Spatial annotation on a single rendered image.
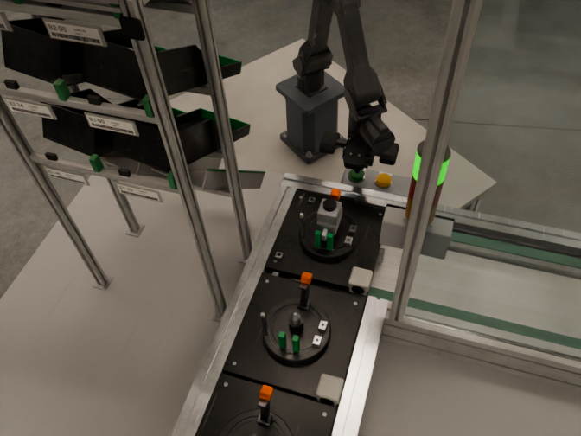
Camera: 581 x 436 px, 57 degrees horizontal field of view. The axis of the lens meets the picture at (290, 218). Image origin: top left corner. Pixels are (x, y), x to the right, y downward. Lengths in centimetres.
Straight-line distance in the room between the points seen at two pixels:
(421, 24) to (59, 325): 302
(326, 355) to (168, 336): 39
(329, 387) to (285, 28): 296
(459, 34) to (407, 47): 291
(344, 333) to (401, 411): 20
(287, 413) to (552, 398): 56
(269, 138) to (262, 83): 27
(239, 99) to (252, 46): 181
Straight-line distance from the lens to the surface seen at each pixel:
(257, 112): 176
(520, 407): 127
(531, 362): 124
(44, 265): 153
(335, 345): 113
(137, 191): 100
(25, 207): 297
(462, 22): 67
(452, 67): 70
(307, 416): 108
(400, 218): 97
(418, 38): 367
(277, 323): 113
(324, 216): 117
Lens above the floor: 199
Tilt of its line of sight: 51 degrees down
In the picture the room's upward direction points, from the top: 4 degrees counter-clockwise
